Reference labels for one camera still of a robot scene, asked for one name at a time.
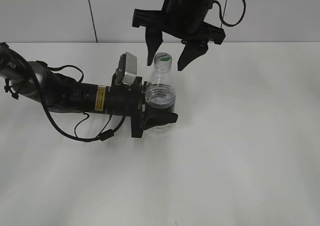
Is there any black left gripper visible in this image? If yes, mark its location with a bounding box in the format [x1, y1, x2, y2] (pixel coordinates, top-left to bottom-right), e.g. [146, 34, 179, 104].
[106, 75, 178, 138]

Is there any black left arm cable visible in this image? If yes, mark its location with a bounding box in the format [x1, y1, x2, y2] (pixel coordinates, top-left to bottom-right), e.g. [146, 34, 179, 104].
[3, 60, 126, 142]

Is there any white green bottle cap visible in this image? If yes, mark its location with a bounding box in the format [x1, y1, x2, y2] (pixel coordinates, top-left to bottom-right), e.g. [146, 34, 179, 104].
[153, 52, 172, 72]

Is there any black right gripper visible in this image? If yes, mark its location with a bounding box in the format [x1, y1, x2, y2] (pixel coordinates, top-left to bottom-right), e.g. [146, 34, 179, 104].
[132, 0, 226, 72]

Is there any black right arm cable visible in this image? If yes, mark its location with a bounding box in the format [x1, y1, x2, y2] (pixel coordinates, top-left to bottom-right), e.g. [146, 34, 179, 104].
[211, 0, 247, 27]

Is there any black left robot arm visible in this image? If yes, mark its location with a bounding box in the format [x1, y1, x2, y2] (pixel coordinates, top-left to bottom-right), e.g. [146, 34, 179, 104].
[0, 42, 178, 143]

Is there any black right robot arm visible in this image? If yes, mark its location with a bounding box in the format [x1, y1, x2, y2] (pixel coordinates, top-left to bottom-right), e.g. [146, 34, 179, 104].
[132, 0, 226, 71]

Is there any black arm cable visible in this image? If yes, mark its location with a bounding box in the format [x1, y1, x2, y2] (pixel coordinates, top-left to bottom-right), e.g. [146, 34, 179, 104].
[3, 60, 126, 142]
[211, 0, 247, 27]

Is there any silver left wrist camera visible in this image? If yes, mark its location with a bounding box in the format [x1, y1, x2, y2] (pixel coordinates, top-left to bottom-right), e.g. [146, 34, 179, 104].
[115, 52, 138, 85]

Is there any clear Cestbon water bottle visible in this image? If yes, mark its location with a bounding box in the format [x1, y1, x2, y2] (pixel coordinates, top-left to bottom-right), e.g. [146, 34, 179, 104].
[144, 60, 177, 134]

